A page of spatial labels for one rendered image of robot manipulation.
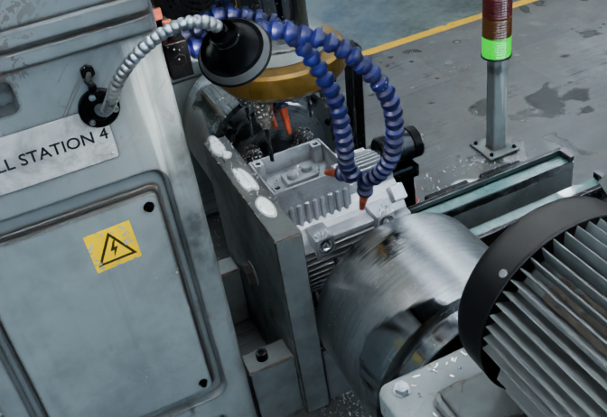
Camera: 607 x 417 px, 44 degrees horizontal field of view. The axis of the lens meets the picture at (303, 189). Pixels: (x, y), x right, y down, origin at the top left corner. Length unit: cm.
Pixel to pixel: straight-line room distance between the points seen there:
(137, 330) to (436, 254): 37
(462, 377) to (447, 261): 17
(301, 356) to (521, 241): 57
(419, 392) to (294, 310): 34
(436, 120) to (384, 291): 103
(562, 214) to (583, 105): 131
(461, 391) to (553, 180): 81
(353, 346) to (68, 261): 34
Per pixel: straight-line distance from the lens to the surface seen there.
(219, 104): 132
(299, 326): 108
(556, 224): 62
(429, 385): 77
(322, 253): 109
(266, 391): 116
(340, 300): 93
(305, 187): 108
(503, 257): 62
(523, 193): 146
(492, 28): 159
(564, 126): 184
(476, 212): 141
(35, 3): 74
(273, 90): 95
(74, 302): 89
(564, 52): 218
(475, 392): 75
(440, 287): 86
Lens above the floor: 175
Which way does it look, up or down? 35 degrees down
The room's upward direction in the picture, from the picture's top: 9 degrees counter-clockwise
